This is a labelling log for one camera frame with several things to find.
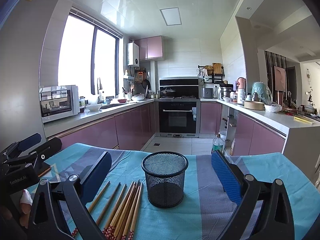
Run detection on smartphone with orange edge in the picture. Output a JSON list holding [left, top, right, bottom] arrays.
[[37, 163, 52, 177]]

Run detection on black built-in oven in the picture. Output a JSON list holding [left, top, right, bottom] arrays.
[[157, 76, 200, 138]]

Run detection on silver refrigerator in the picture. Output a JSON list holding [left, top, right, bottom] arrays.
[[1, 0, 58, 148]]

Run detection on black mesh utensil cup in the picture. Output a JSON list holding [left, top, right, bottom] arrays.
[[141, 151, 189, 209]]

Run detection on wooden chopstick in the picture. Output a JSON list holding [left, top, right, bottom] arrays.
[[114, 181, 140, 239], [71, 181, 110, 238], [104, 181, 136, 239], [102, 184, 127, 234], [127, 183, 143, 240], [96, 183, 121, 226]]

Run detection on white water heater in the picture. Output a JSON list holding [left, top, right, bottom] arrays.
[[127, 42, 139, 67]]

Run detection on pink thermos kettle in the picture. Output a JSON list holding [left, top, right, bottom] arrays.
[[237, 77, 246, 105]]

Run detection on round bamboo steamer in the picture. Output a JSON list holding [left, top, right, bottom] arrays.
[[244, 101, 265, 111]]

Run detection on left hand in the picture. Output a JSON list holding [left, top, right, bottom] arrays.
[[0, 189, 34, 229]]

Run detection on black wall shelf rack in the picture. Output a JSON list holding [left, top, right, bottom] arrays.
[[197, 63, 225, 84]]

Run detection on white bowl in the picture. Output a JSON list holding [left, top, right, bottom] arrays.
[[86, 104, 102, 112]]

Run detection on blue grey tablecloth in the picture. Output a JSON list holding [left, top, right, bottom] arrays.
[[27, 143, 319, 239]]

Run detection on white microwave oven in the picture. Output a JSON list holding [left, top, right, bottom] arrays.
[[39, 85, 80, 123]]

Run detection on teal mesh food cover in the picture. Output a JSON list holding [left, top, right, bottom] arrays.
[[252, 82, 273, 105]]

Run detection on oil bottle on floor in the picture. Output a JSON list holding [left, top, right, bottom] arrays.
[[211, 134, 225, 153]]

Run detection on pink upper cabinet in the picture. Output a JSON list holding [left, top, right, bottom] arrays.
[[134, 36, 164, 61]]

